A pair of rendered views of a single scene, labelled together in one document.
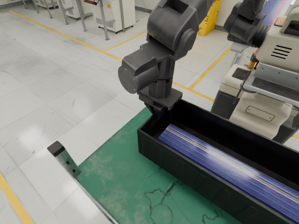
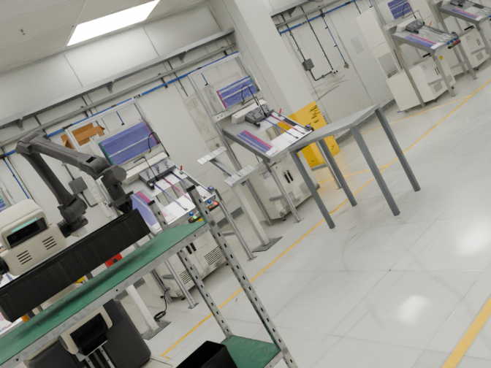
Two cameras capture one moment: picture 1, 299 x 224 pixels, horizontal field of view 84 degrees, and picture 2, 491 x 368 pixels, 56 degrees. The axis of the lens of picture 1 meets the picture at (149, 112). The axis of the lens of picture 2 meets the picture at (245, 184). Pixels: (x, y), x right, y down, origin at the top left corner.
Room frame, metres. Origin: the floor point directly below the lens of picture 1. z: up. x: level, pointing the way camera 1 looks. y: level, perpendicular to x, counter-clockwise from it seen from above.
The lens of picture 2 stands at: (-1.07, 1.16, 1.24)
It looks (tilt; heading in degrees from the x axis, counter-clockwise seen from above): 8 degrees down; 289
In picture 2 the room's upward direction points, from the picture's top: 29 degrees counter-clockwise
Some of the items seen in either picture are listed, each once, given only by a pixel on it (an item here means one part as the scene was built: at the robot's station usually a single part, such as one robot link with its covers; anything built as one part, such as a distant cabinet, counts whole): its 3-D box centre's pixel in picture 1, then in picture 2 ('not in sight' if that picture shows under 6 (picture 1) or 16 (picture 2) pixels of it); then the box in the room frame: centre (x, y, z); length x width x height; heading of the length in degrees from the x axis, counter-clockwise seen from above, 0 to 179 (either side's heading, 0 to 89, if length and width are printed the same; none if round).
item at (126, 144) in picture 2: not in sight; (127, 144); (1.17, -2.87, 1.52); 0.51 x 0.13 x 0.27; 52
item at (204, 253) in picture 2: not in sight; (180, 255); (1.30, -2.90, 0.31); 0.70 x 0.65 x 0.62; 52
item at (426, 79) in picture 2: not in sight; (404, 46); (-1.78, -6.84, 0.95); 1.36 x 0.82 x 1.90; 142
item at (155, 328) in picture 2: not in sight; (131, 291); (1.38, -2.05, 0.39); 0.24 x 0.24 x 0.78; 52
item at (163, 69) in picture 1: (159, 63); not in sight; (0.32, -0.02, 1.27); 0.07 x 0.06 x 0.07; 135
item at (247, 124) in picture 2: not in sight; (271, 158); (0.25, -3.94, 0.65); 1.01 x 0.73 x 1.29; 142
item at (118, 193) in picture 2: not in sight; (118, 193); (-0.01, -0.48, 1.21); 0.10 x 0.07 x 0.07; 53
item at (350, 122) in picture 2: not in sight; (353, 169); (-0.65, -2.73, 0.40); 0.70 x 0.45 x 0.80; 149
